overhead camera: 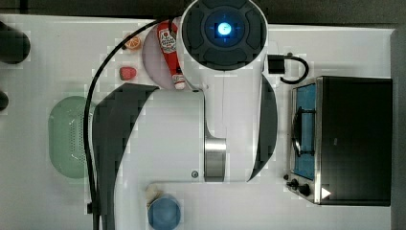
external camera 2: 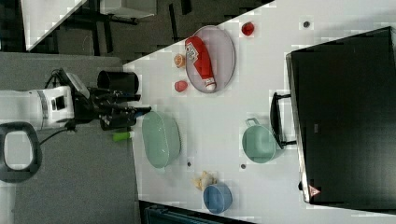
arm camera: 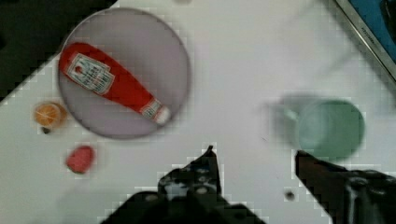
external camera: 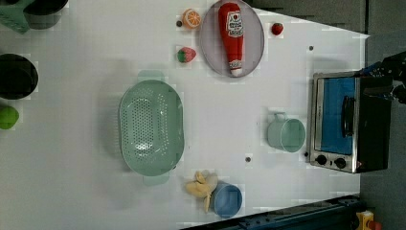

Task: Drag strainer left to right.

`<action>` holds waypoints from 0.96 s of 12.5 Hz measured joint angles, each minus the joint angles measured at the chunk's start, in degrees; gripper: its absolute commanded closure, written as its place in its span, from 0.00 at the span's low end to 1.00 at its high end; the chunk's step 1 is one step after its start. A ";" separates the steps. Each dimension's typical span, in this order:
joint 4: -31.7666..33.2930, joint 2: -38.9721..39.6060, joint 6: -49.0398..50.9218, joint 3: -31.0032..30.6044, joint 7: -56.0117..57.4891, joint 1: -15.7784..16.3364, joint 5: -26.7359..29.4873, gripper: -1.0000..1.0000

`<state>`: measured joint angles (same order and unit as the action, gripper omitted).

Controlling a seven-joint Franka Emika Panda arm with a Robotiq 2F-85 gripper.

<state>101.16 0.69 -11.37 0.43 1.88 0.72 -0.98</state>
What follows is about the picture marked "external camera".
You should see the green mug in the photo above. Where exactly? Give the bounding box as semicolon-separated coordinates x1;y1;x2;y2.
267;112;306;152

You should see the yellow red emergency button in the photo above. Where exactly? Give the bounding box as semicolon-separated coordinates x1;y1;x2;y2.
356;211;382;230

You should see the small red strawberry toy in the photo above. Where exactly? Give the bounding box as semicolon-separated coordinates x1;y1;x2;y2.
271;23;283;35

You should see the dark bowl top left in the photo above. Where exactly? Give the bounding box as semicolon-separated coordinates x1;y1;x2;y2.
23;0;69;30

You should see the red plush ketchup bottle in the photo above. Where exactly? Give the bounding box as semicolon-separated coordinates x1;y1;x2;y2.
217;2;244;77

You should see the green plastic strainer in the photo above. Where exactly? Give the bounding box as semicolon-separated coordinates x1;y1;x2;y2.
118;70;185;186

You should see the blue cup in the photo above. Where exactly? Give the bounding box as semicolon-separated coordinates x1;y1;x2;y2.
211;181;242;219

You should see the pink plush strawberry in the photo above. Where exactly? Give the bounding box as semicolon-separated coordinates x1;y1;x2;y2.
177;47;196;63

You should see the black toaster oven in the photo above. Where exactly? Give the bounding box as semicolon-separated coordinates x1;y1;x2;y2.
307;72;393;173

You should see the orange slice toy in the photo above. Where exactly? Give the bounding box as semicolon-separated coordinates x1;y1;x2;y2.
182;9;201;29

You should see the grey round plate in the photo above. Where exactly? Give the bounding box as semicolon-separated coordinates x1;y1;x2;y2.
200;0;264;78

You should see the black round pot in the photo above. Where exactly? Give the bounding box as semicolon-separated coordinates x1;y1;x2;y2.
0;54;38;100

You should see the green round object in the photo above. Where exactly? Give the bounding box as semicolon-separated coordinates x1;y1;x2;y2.
0;106;19;129

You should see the plush peeled banana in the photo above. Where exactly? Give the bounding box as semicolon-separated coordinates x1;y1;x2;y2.
185;171;218;212

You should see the green cloth corner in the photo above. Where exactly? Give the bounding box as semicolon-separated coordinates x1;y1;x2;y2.
0;0;35;34

